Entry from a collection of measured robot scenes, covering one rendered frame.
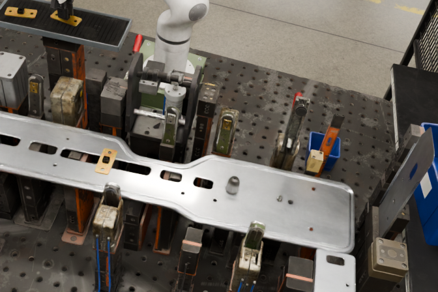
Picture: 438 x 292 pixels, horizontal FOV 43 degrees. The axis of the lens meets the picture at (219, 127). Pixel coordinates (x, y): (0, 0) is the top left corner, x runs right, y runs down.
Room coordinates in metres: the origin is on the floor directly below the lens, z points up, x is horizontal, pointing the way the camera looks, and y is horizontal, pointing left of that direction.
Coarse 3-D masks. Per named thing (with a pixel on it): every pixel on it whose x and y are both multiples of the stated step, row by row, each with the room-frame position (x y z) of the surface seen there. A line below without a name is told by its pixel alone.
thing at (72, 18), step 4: (56, 12) 1.29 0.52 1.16; (52, 16) 1.26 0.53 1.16; (56, 16) 1.27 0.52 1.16; (68, 16) 1.27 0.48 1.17; (72, 16) 1.28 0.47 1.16; (60, 20) 1.25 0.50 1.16; (64, 20) 1.26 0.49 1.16; (68, 20) 1.26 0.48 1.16; (72, 20) 1.26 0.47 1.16; (76, 20) 1.27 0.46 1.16; (80, 20) 1.27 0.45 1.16; (72, 24) 1.25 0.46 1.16; (76, 24) 1.25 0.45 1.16
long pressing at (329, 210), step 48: (0, 144) 0.90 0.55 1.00; (48, 144) 0.94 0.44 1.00; (96, 144) 0.97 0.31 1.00; (144, 192) 0.84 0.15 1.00; (192, 192) 0.87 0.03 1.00; (240, 192) 0.90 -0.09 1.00; (288, 192) 0.93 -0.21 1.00; (336, 192) 0.97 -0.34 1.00; (288, 240) 0.79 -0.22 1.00; (336, 240) 0.81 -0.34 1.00
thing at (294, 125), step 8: (296, 96) 1.07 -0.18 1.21; (296, 104) 1.06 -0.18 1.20; (304, 104) 1.06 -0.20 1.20; (296, 112) 1.03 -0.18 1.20; (304, 112) 1.03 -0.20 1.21; (296, 120) 1.06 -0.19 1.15; (288, 128) 1.04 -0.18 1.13; (296, 128) 1.05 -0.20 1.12; (288, 136) 1.05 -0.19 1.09; (296, 136) 1.04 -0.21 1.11; (296, 144) 1.04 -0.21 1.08
